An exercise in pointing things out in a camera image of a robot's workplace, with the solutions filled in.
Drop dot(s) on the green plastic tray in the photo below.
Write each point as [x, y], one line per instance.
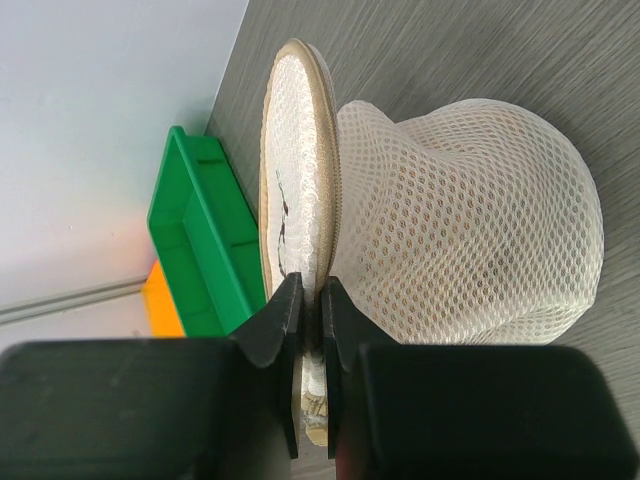
[205, 237]

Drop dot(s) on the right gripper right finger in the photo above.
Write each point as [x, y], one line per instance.
[462, 412]

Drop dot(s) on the left aluminium frame post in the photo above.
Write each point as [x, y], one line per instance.
[68, 301]

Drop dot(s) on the orange clip file folder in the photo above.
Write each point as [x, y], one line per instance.
[162, 314]

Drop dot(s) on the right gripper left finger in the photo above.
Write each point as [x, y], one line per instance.
[176, 408]

